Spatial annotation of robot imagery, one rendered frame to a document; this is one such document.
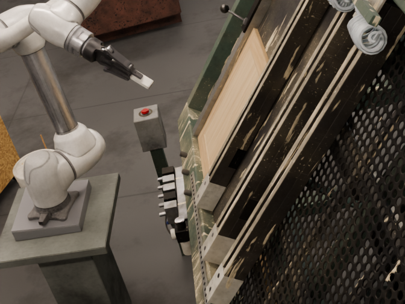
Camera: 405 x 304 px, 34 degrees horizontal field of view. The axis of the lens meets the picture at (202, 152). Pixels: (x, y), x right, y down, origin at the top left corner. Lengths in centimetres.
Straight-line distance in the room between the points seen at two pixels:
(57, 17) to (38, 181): 87
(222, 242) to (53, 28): 89
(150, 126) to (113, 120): 191
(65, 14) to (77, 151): 86
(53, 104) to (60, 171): 28
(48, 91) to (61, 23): 69
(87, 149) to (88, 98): 255
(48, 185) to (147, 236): 120
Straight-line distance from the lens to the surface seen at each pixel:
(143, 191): 418
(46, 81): 275
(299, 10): 217
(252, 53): 259
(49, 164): 276
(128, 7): 601
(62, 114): 280
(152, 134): 311
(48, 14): 213
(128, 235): 389
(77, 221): 283
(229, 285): 209
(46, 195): 280
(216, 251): 225
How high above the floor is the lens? 251
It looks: 35 degrees down
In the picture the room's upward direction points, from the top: 14 degrees counter-clockwise
